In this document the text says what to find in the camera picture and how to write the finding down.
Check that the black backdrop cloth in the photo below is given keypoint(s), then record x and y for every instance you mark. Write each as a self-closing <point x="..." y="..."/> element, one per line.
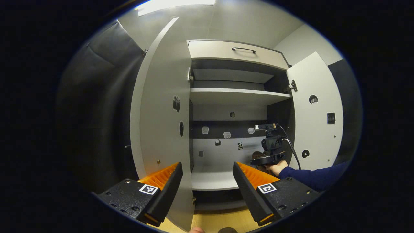
<point x="97" y="106"/>

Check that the white cabinet shelf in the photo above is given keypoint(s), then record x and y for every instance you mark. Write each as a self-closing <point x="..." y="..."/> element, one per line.
<point x="233" y="95"/>

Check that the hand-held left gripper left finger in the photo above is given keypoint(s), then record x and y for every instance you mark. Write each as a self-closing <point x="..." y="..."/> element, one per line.
<point x="168" y="194"/>

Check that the metal door hinge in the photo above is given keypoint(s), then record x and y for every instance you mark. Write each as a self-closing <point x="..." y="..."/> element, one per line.
<point x="190" y="74"/>
<point x="292" y="85"/>

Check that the white cabinet drawer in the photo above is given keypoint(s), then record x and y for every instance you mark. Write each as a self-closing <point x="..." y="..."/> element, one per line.
<point x="220" y="50"/>

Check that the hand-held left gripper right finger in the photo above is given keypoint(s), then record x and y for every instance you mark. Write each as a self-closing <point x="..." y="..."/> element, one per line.
<point x="250" y="197"/>

